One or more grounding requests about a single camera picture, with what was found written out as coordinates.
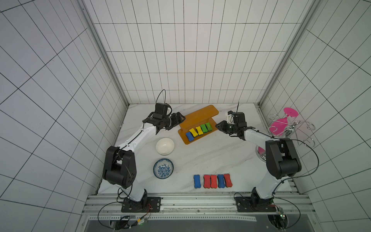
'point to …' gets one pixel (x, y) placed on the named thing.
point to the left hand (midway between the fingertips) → (180, 122)
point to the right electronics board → (279, 220)
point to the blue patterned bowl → (163, 168)
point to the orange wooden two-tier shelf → (203, 117)
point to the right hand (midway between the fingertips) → (211, 125)
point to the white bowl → (164, 146)
